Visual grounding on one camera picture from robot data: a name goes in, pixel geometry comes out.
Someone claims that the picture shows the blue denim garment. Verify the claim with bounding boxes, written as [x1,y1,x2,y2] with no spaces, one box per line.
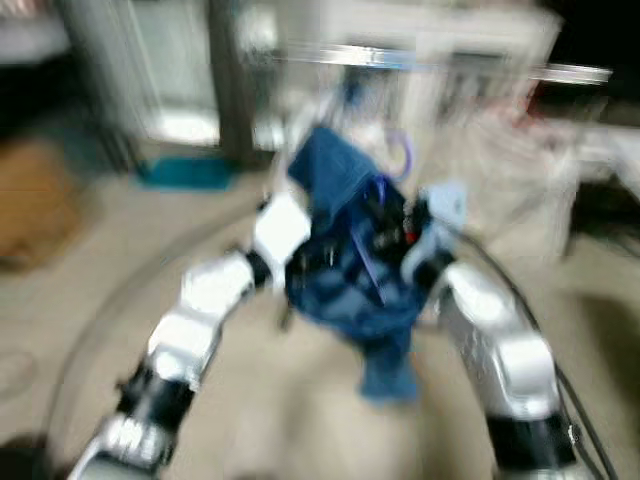
[285,125,441,401]

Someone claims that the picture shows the purple plastic hanger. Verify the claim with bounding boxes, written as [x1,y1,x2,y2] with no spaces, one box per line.
[350,128,416,306]

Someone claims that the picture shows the white plastic bag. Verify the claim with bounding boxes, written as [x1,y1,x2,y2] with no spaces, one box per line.
[440,105,581,261]

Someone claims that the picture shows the teal floor mat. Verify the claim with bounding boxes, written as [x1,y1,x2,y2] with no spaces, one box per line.
[138,155,236,191]

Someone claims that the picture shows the white cabinet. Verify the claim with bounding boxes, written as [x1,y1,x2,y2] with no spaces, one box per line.
[285,0,561,131]

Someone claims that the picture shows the brown cardboard box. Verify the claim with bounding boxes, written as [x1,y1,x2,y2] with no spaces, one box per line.
[0,140,81,271]

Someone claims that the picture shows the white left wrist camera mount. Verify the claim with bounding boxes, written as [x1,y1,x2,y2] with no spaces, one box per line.
[250,190,313,291]

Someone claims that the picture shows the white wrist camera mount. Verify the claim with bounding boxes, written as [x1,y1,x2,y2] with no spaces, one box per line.
[400,182,469,286]
[250,190,313,291]

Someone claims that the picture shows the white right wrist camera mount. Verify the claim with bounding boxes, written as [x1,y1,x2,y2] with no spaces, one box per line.
[400,182,469,286]

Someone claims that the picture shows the metal clothes rail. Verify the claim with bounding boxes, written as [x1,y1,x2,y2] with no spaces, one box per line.
[280,45,613,83]

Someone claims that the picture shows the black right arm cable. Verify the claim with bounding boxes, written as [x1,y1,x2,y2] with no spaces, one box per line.
[455,235,619,480]

